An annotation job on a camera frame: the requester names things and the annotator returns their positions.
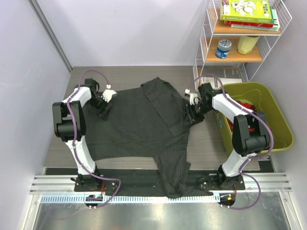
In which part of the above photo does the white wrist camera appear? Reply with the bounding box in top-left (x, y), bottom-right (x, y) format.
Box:
top-left (185, 89), bottom-right (199, 105)
top-left (100, 84), bottom-right (117, 103)

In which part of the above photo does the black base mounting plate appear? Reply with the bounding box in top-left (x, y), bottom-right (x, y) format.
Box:
top-left (74, 168), bottom-right (246, 196)

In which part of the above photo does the red book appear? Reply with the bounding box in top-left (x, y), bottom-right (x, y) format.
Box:
top-left (224, 21), bottom-right (274, 28)

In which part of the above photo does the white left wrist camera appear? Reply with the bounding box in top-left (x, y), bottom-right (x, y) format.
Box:
top-left (100, 84), bottom-right (117, 103)

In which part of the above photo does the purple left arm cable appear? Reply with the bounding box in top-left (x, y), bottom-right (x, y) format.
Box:
top-left (66, 69), bottom-right (122, 209)

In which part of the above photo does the aluminium extrusion rail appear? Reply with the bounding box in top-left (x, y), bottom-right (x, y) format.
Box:
top-left (30, 172), bottom-right (292, 196)

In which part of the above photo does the olive green plastic bin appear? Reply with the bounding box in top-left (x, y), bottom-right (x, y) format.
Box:
top-left (224, 82), bottom-right (294, 154)

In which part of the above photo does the blue white tin can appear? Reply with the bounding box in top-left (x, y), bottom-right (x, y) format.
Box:
top-left (215, 39), bottom-right (232, 59)

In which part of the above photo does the white wire shelf rack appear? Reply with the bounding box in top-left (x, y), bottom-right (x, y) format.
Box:
top-left (193, 0), bottom-right (292, 89)

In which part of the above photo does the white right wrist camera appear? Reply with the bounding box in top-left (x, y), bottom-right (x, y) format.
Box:
top-left (185, 89), bottom-right (199, 105)

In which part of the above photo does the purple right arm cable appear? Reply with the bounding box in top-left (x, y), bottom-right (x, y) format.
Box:
top-left (187, 74), bottom-right (274, 209)

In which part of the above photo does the grey booklet with papers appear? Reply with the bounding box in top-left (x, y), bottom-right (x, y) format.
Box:
top-left (195, 66), bottom-right (243, 90)

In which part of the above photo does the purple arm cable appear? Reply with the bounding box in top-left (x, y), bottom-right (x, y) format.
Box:
top-left (187, 74), bottom-right (274, 209)
top-left (66, 69), bottom-right (122, 209)

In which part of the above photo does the grey pinstriped long sleeve shirt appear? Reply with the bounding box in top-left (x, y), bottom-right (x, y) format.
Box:
top-left (83, 77), bottom-right (200, 199)

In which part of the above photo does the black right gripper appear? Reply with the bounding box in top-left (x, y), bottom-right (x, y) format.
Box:
top-left (184, 102), bottom-right (213, 127)

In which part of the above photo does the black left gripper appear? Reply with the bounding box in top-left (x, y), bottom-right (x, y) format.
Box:
top-left (87, 94), bottom-right (113, 120)

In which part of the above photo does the green board game box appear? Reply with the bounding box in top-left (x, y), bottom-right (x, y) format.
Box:
top-left (220, 0), bottom-right (272, 23)

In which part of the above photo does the perforated cable duct strip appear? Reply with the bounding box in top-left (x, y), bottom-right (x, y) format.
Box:
top-left (41, 193), bottom-right (220, 204)

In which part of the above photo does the teal book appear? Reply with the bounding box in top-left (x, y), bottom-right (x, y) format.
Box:
top-left (230, 9), bottom-right (280, 31)

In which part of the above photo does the red black plaid shirt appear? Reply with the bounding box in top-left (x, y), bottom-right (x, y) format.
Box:
top-left (227, 100), bottom-right (273, 149)

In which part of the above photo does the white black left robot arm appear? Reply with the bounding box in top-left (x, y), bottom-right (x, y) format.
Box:
top-left (52, 79), bottom-right (117, 191)

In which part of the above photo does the pale yellow faceted vase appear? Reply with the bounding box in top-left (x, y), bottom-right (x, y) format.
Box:
top-left (237, 35), bottom-right (260, 55)

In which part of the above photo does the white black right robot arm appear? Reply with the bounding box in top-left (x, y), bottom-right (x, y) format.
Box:
top-left (185, 83), bottom-right (272, 189)

